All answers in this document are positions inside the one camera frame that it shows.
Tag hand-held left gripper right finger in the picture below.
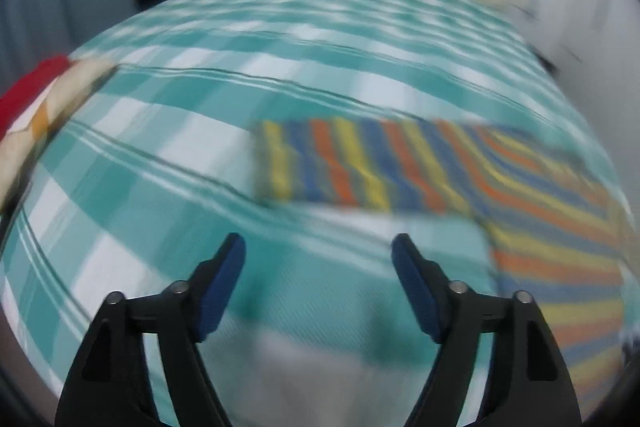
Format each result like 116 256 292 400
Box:
391 234 583 427

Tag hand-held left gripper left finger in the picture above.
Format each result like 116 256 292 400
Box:
54 233 246 427

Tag striped knit garment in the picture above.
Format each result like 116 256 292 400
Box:
252 117 632 415

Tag green checked blanket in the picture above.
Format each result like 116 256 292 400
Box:
0 0 633 427

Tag red and cream cloth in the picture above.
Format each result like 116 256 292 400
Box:
0 54 118 218

